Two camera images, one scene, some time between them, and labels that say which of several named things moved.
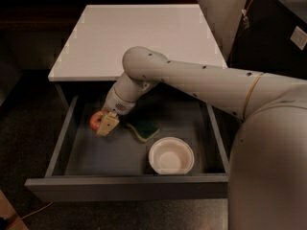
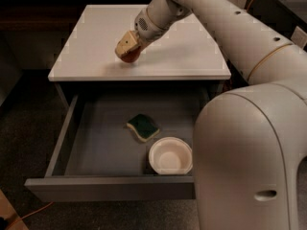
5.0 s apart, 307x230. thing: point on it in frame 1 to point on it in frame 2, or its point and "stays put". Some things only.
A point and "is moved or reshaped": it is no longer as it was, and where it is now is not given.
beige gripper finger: x=107 y=124 to x=129 y=40
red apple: x=95 y=120 is moved or reshaped
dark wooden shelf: x=60 y=13 stays put
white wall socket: x=299 y=37 stays put
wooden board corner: x=9 y=213 stays put
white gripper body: x=115 y=104 to x=148 y=27
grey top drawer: x=116 y=167 stays put
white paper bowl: x=171 y=156 stays put
